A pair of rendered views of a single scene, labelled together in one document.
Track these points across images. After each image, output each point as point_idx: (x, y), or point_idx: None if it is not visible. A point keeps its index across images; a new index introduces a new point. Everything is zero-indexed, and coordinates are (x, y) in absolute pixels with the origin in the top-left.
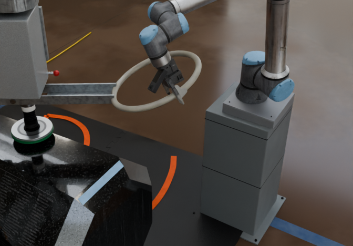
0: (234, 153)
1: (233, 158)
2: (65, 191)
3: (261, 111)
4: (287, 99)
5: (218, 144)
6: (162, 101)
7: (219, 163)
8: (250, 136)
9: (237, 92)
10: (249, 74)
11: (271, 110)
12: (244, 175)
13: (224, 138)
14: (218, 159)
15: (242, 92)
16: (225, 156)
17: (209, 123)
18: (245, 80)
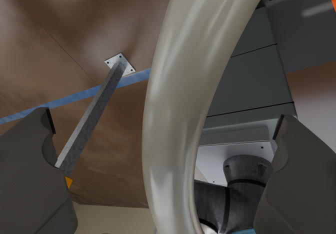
0: (230, 82)
1: (230, 76)
2: None
3: (210, 153)
4: (206, 175)
5: (256, 79)
6: (180, 2)
7: (250, 60)
8: (208, 113)
9: (263, 165)
10: (241, 209)
11: (203, 159)
12: None
13: (249, 91)
14: (253, 64)
15: (249, 169)
16: (242, 72)
17: (281, 98)
18: (249, 194)
